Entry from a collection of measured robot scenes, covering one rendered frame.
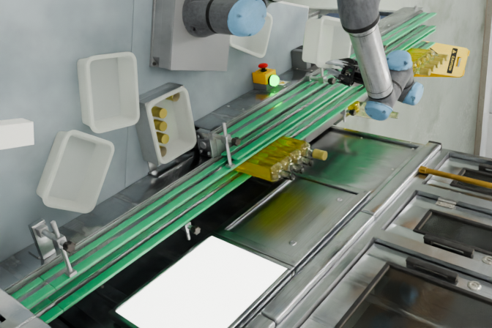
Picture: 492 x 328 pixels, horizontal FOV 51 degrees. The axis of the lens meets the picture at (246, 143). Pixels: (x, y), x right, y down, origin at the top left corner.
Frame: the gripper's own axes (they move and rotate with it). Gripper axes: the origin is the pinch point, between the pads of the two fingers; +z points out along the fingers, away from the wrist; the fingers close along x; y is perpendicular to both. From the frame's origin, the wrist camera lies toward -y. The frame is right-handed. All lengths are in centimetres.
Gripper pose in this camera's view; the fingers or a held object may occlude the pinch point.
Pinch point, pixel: (329, 64)
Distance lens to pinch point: 187.2
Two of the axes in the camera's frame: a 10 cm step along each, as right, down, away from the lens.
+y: -6.5, 1.1, -7.5
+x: -2.0, 9.3, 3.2
